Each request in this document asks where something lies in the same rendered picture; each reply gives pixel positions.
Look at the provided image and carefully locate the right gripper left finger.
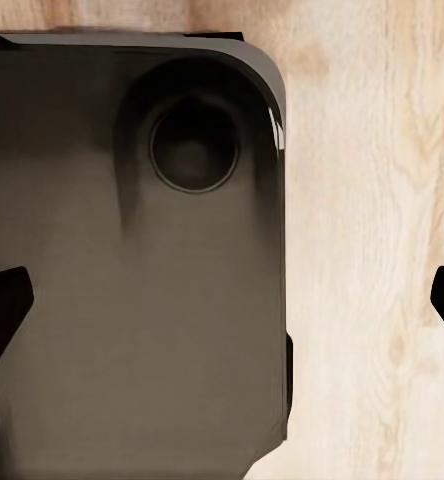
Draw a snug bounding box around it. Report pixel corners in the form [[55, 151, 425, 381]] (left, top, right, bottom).
[[0, 266, 34, 358]]

